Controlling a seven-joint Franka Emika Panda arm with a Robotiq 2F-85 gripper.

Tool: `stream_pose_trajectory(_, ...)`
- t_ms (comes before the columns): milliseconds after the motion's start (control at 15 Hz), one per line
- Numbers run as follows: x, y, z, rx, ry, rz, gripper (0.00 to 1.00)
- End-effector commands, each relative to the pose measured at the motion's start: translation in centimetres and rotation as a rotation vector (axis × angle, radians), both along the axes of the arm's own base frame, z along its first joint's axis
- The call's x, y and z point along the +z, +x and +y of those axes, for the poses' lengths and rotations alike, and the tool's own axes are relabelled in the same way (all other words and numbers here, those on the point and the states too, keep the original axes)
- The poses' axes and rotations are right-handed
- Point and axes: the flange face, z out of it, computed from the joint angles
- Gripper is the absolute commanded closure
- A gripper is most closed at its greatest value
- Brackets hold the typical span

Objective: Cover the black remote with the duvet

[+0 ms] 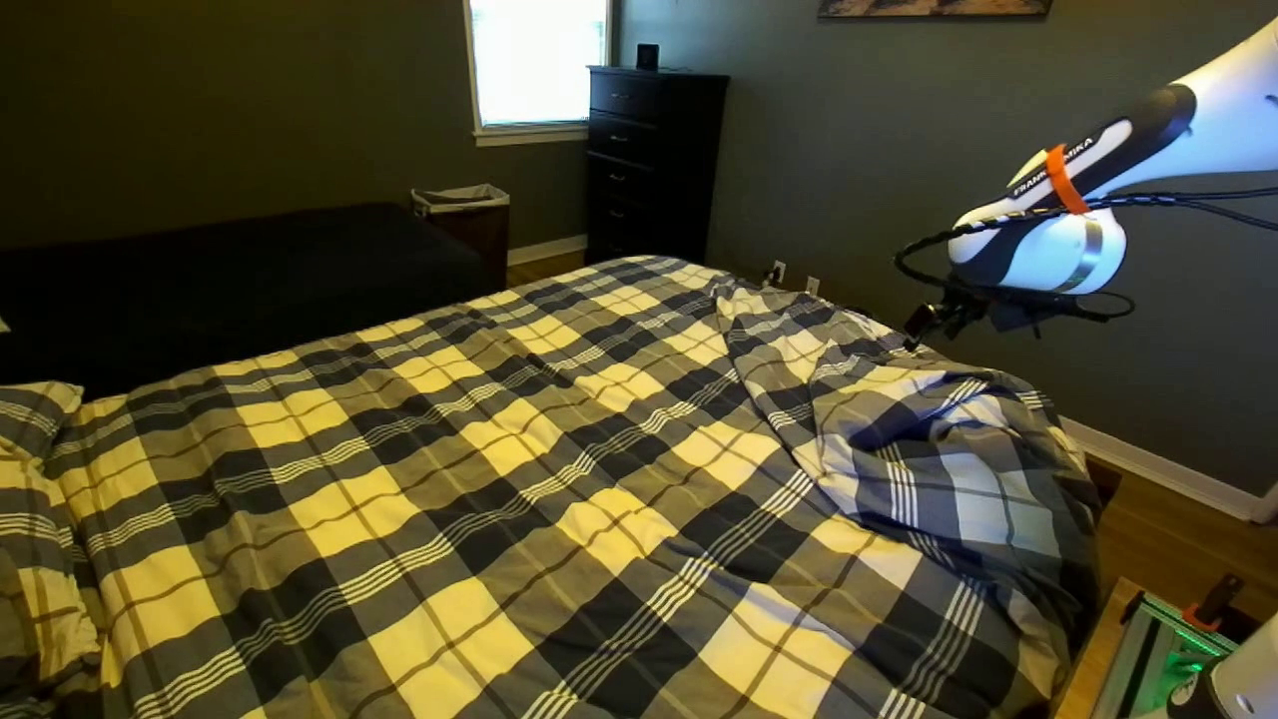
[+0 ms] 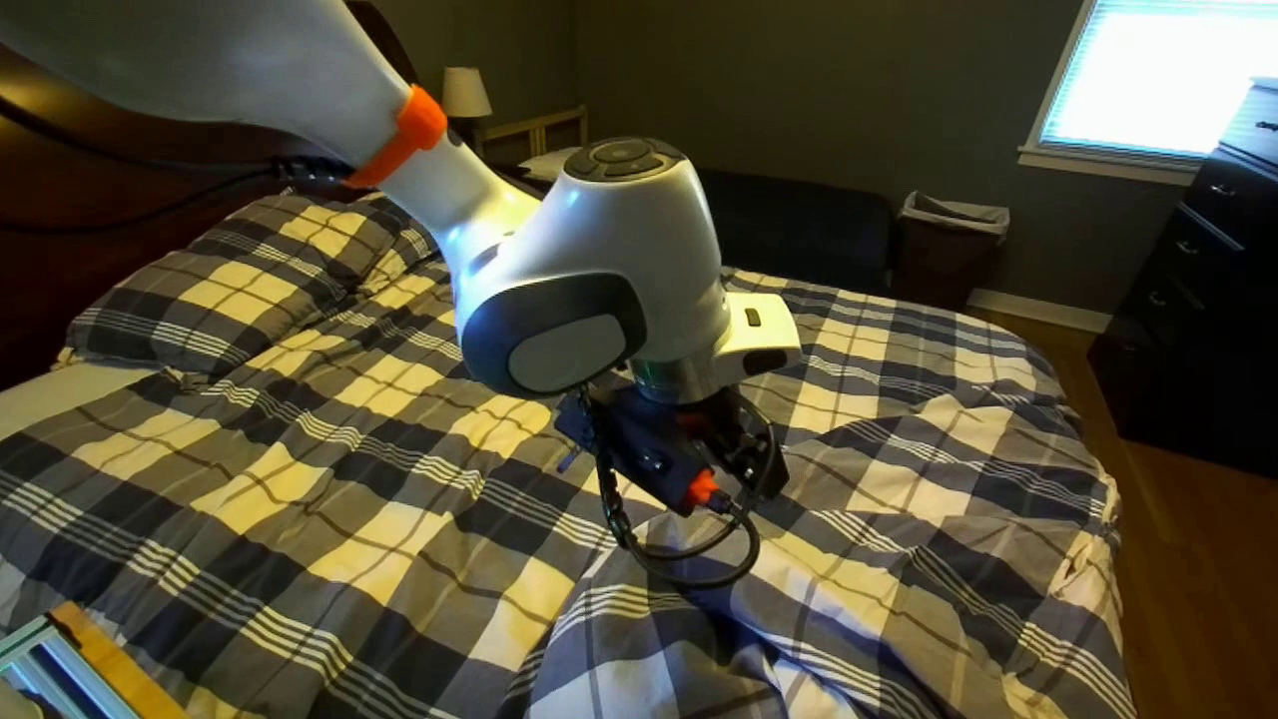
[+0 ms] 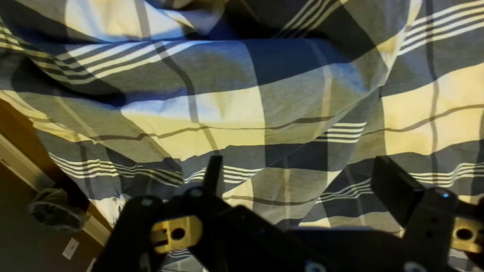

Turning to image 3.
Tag plaid yellow grey duvet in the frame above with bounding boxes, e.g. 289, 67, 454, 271
0, 0, 484, 230

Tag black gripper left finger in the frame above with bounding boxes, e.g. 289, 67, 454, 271
203, 156, 224, 197

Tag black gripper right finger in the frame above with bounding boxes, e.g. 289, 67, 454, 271
371, 156, 425, 227

